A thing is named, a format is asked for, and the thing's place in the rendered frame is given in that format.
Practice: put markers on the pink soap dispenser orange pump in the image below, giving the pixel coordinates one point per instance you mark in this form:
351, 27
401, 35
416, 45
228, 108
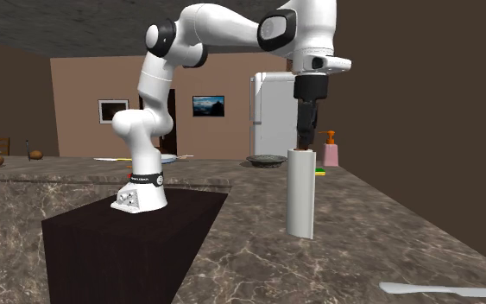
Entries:
330, 152

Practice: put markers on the white plate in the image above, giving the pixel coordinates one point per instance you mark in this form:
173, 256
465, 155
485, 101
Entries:
168, 158

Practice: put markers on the green yellow sponge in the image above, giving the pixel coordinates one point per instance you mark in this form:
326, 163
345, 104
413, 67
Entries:
320, 171

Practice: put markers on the thin dark utensil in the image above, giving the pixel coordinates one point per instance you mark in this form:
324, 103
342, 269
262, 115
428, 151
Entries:
27, 150

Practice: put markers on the white framed dark wall picture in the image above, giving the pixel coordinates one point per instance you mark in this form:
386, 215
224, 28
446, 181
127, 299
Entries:
113, 110

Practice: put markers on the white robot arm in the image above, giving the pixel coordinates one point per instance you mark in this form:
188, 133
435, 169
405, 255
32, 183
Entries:
154, 84

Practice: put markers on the white paper towel roll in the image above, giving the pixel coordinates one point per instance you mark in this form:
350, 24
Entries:
300, 193

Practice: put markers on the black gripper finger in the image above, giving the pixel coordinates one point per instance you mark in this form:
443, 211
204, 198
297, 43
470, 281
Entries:
307, 122

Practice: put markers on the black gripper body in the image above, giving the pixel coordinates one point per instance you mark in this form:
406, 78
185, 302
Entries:
310, 86

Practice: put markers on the dark grey bowl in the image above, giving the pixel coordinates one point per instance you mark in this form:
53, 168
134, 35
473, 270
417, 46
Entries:
266, 160

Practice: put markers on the dark robot stand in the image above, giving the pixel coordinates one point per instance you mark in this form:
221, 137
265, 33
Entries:
133, 248

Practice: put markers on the white refrigerator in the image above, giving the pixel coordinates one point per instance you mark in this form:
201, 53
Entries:
273, 118

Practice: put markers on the blue landscape wall picture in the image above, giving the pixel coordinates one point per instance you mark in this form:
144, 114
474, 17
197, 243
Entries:
208, 105

